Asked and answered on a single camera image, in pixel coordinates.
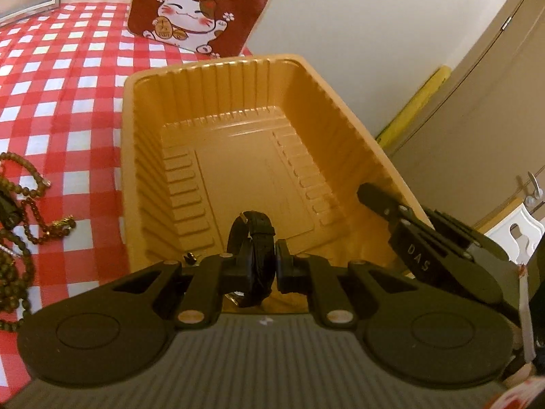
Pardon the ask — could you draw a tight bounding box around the person's right forearm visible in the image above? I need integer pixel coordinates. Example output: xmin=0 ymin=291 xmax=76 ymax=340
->
xmin=496 ymin=362 xmax=545 ymax=409

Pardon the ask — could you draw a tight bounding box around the brown bead necklace with pendant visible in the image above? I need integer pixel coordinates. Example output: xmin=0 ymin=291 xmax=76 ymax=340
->
xmin=0 ymin=151 xmax=78 ymax=245

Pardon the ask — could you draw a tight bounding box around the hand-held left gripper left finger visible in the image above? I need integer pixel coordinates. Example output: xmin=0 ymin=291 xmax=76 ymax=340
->
xmin=111 ymin=249 xmax=253 ymax=330

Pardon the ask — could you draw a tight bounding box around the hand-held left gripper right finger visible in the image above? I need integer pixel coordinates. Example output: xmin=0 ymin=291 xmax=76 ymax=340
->
xmin=275 ymin=241 xmax=416 ymax=330

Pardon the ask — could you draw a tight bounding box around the red lucky cat box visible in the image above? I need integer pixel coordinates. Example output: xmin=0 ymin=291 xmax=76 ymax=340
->
xmin=127 ymin=0 xmax=285 ymax=59

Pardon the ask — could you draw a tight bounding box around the dark strap accessory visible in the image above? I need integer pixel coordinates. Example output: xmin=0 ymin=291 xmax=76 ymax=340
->
xmin=0 ymin=198 xmax=21 ymax=229

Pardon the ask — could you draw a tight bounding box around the orange plastic tray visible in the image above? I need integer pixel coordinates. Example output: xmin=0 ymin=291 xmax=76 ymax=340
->
xmin=121 ymin=53 xmax=437 ymax=284

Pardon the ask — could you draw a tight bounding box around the black wrist watch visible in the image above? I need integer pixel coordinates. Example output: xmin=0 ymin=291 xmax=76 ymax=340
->
xmin=227 ymin=210 xmax=278 ymax=308

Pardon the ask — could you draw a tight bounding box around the beige door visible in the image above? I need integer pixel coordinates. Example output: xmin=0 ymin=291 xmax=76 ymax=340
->
xmin=387 ymin=0 xmax=545 ymax=231

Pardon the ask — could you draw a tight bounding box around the pale ribbon tag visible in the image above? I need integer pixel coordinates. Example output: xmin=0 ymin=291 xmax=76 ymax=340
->
xmin=515 ymin=264 xmax=538 ymax=361

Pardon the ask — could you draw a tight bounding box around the white cutout furniture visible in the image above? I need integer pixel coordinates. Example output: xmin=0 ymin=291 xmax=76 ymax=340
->
xmin=484 ymin=202 xmax=545 ymax=266

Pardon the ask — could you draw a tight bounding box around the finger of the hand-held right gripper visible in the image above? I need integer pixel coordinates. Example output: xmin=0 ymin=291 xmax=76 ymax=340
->
xmin=425 ymin=208 xmax=510 ymax=262
xmin=357 ymin=183 xmax=432 ymax=276

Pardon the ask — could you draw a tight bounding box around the red white checkered tablecloth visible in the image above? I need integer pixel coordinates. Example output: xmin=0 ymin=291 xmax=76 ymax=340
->
xmin=0 ymin=2 xmax=257 ymax=397

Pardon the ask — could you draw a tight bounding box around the yellow board by wall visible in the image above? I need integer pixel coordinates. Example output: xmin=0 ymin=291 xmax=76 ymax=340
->
xmin=375 ymin=65 xmax=453 ymax=151

